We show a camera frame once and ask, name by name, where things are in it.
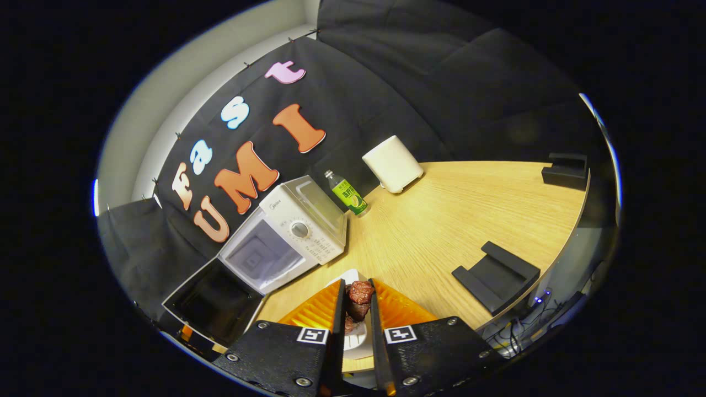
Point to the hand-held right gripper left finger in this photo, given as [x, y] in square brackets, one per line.
[337, 331]

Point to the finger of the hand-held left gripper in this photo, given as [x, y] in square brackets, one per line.
[186, 332]

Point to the white microwave oven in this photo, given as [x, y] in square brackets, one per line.
[309, 231]

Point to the green label drink bottle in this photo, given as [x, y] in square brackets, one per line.
[347, 194]

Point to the black gripper stand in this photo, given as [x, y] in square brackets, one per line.
[565, 172]
[496, 275]

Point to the red meat piece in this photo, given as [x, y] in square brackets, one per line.
[359, 298]

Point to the white toaster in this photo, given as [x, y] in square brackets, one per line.
[392, 164]

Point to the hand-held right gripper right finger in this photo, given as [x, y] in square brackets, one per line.
[376, 342]

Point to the white plate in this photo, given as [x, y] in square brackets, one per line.
[358, 342]

